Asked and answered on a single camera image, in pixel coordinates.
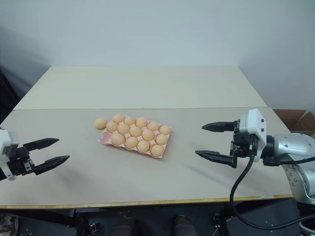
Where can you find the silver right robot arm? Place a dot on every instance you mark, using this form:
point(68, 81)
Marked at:
point(295, 147)

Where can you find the floral patterned cloth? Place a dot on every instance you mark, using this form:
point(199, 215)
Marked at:
point(8, 222)

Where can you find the black white rounded robot body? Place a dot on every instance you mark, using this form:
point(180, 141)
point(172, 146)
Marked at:
point(307, 226)

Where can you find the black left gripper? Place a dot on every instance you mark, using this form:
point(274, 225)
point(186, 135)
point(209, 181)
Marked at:
point(23, 162)

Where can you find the dark rounded brown shape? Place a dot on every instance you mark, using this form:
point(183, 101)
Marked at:
point(183, 225)

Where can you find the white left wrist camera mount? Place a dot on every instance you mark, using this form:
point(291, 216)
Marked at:
point(6, 142)

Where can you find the brown cardboard box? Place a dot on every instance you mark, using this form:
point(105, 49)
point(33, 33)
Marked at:
point(295, 120)

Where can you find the white sticker on table edge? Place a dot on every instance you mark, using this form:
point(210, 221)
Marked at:
point(265, 197)

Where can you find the beige egg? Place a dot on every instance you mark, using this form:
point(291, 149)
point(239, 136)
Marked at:
point(118, 118)
point(129, 120)
point(148, 134)
point(143, 146)
point(135, 131)
point(141, 122)
point(157, 150)
point(161, 139)
point(101, 123)
point(165, 129)
point(112, 126)
point(123, 128)
point(131, 142)
point(117, 138)
point(153, 126)

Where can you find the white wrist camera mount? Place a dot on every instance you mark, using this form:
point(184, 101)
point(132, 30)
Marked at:
point(254, 123)
point(6, 142)

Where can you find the black table frame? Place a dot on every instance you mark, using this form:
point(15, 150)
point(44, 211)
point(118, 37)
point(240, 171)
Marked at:
point(49, 216)

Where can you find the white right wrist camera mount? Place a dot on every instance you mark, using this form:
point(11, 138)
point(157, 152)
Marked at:
point(254, 123)

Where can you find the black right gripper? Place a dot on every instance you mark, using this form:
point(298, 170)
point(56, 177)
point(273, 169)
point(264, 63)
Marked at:
point(242, 145)

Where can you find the dark panel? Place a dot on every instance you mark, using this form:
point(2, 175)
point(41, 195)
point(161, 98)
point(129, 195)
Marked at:
point(12, 93)

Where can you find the pink egg tray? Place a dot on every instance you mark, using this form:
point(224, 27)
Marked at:
point(104, 137)

